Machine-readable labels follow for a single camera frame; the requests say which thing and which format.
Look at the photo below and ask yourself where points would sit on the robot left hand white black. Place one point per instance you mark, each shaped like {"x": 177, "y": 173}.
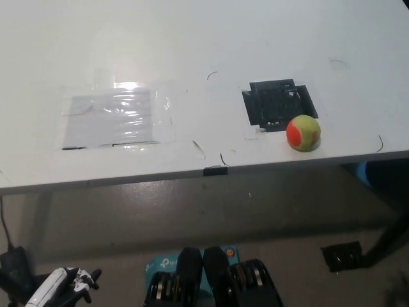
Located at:
{"x": 48, "y": 286}

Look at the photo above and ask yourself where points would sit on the small yellow orange tennis ball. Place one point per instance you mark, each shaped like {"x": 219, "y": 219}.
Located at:
{"x": 303, "y": 132}

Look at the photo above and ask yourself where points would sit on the black power adapter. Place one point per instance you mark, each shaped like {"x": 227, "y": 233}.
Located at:
{"x": 14, "y": 263}

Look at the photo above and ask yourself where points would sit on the small black tape strip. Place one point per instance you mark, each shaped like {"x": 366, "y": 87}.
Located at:
{"x": 215, "y": 171}

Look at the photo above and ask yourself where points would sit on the clear plastic film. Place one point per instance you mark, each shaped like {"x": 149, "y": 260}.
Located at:
{"x": 164, "y": 108}

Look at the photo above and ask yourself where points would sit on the black floor tape patch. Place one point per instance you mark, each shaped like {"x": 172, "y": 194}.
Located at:
{"x": 342, "y": 257}

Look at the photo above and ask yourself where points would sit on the blue object under table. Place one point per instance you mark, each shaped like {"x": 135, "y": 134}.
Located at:
{"x": 363, "y": 174}

